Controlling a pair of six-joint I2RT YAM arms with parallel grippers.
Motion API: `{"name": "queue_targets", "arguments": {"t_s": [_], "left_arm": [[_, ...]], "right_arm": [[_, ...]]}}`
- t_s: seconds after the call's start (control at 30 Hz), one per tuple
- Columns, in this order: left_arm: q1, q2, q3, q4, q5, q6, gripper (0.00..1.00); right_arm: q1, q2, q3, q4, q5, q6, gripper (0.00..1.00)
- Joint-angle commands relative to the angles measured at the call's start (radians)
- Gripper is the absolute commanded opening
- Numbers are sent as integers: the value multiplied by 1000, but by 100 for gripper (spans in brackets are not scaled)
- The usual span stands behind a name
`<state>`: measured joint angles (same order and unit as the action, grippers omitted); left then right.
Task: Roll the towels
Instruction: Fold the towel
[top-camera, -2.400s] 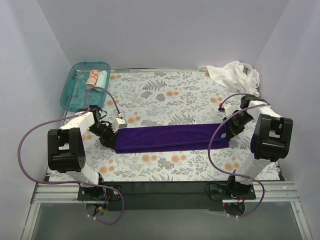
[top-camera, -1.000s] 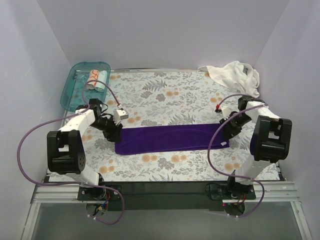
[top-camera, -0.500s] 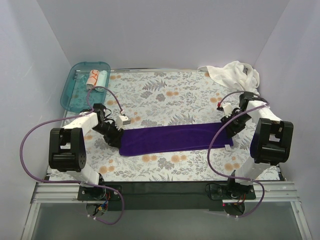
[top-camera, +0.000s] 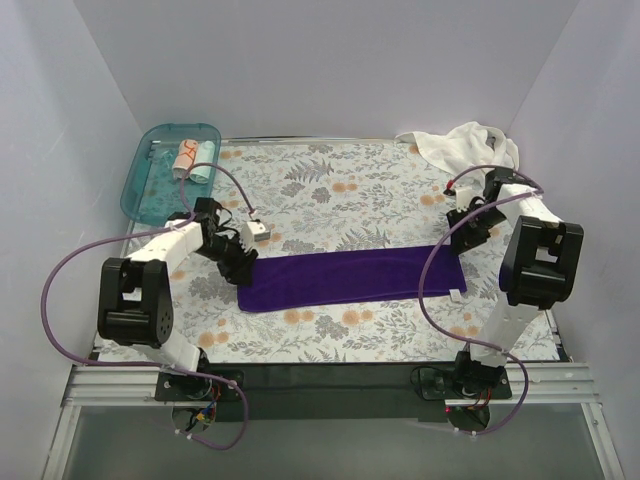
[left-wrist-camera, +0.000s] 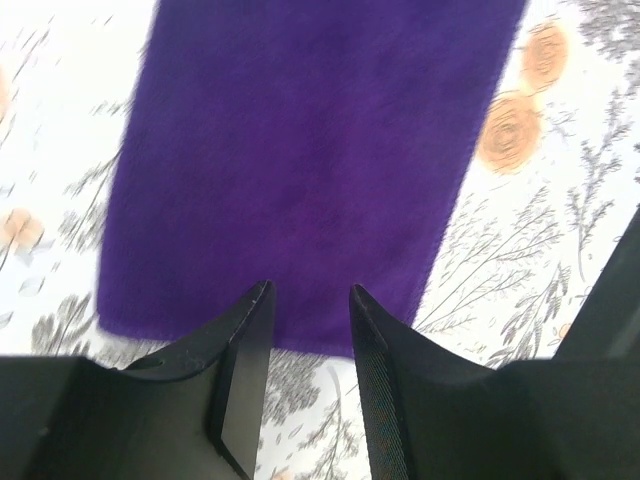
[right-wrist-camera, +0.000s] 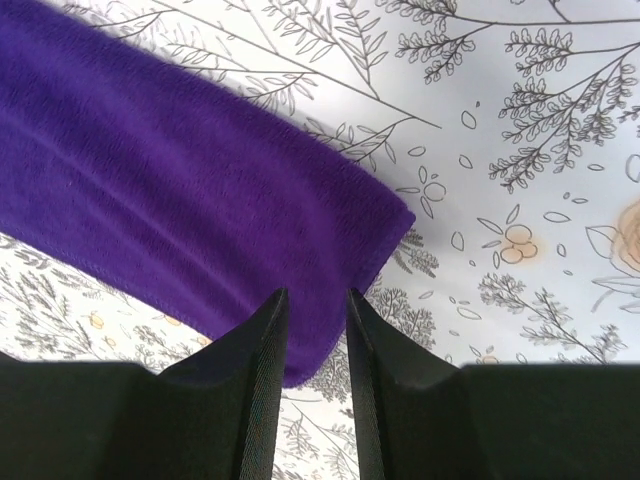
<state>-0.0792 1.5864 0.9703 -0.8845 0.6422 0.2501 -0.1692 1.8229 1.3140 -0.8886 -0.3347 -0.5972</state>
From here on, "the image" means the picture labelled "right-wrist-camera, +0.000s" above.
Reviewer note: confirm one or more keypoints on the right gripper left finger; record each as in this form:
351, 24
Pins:
212, 415

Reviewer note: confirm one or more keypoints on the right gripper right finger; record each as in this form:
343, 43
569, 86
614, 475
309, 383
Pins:
419, 417

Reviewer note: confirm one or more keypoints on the purple towel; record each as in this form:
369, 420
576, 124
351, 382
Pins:
178, 192

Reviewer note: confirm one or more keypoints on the floral table mat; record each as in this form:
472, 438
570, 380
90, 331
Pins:
510, 129

